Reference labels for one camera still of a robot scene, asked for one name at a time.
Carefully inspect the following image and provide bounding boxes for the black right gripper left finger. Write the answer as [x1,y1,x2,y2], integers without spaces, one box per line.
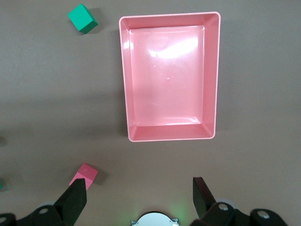
[0,178,88,226]

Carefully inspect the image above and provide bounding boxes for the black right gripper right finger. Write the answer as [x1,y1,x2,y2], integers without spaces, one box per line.
[190,177,289,226]

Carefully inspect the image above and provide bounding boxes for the pink foam cube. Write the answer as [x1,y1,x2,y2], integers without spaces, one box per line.
[69,163,98,191]

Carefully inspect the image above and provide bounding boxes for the pink plastic tray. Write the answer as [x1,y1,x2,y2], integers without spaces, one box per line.
[119,11,222,143]

